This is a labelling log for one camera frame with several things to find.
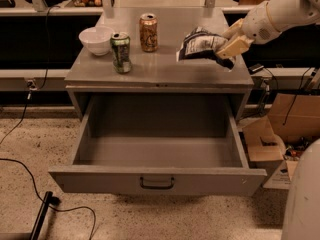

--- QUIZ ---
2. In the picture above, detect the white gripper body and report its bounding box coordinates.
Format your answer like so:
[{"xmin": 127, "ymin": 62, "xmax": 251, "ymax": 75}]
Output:
[{"xmin": 241, "ymin": 1, "xmax": 281, "ymax": 44}]

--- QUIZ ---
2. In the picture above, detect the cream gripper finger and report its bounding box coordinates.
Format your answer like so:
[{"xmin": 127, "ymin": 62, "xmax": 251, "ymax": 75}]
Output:
[
  {"xmin": 222, "ymin": 19, "xmax": 244, "ymax": 40},
  {"xmin": 216, "ymin": 35, "xmax": 254, "ymax": 59}
]

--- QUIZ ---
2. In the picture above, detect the blue chip bag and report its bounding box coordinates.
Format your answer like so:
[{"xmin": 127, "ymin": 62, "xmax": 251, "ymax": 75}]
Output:
[{"xmin": 176, "ymin": 27, "xmax": 236, "ymax": 70}]

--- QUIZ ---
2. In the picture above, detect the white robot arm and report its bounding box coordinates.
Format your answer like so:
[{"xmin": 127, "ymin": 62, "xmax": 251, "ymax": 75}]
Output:
[{"xmin": 216, "ymin": 0, "xmax": 320, "ymax": 59}]

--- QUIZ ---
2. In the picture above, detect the grey cabinet counter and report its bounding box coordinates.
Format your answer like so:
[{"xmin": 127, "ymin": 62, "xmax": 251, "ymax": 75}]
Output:
[{"xmin": 65, "ymin": 7, "xmax": 253, "ymax": 117}]

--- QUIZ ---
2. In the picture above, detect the grey open drawer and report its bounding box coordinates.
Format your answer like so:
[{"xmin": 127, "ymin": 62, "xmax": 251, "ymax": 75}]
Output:
[{"xmin": 49, "ymin": 93, "xmax": 266, "ymax": 196}]

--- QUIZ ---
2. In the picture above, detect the small black device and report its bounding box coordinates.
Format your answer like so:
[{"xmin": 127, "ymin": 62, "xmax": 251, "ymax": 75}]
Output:
[{"xmin": 248, "ymin": 63, "xmax": 264, "ymax": 74}]

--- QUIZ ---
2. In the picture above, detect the gold soda can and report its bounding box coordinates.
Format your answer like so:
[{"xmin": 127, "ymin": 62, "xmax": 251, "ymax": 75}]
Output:
[{"xmin": 139, "ymin": 13, "xmax": 158, "ymax": 52}]

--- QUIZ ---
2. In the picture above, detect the cardboard box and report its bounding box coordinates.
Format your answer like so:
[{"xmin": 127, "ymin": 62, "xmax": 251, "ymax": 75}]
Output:
[{"xmin": 243, "ymin": 94, "xmax": 320, "ymax": 189}]

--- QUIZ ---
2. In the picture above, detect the green soda can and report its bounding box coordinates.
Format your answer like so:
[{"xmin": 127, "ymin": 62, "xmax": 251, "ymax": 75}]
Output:
[{"xmin": 110, "ymin": 32, "xmax": 132, "ymax": 74}]

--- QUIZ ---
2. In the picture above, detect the white bowl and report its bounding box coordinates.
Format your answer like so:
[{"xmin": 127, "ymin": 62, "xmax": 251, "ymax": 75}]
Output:
[{"xmin": 79, "ymin": 26, "xmax": 114, "ymax": 56}]

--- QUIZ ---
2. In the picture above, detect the black metal stand leg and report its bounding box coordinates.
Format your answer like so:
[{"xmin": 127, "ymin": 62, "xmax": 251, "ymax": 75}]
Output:
[{"xmin": 29, "ymin": 191, "xmax": 60, "ymax": 240}]

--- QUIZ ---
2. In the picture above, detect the black drawer handle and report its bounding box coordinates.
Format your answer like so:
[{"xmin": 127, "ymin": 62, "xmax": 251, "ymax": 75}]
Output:
[{"xmin": 139, "ymin": 177, "xmax": 175, "ymax": 190}]

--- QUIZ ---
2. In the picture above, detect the black hanging cable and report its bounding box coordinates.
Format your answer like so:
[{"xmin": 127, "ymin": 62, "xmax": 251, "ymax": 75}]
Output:
[{"xmin": 0, "ymin": 6, "xmax": 54, "ymax": 146}]

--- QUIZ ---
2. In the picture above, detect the black floor cable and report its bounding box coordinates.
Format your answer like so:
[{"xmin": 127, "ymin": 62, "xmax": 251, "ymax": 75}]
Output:
[{"xmin": 0, "ymin": 157, "xmax": 97, "ymax": 240}]

